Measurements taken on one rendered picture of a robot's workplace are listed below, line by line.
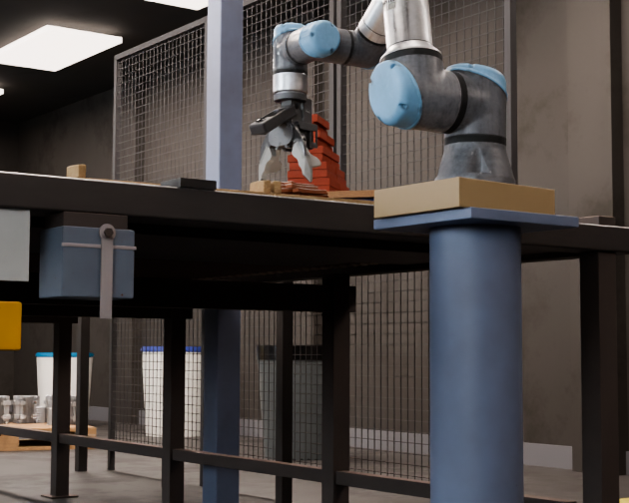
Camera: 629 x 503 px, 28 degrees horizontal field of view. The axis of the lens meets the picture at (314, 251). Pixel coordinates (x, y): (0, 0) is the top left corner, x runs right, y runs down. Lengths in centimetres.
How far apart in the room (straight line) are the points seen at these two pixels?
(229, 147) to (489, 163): 244
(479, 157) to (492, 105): 10
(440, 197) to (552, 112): 495
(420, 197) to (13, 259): 72
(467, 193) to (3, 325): 81
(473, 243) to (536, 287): 486
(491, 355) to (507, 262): 17
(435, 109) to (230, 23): 255
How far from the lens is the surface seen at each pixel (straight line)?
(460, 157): 231
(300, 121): 274
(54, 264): 217
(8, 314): 210
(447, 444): 228
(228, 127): 467
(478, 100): 233
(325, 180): 351
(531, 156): 721
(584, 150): 682
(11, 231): 213
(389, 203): 232
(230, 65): 472
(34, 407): 867
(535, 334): 712
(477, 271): 226
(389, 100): 227
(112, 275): 217
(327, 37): 264
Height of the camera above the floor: 62
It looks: 5 degrees up
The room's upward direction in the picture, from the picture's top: straight up
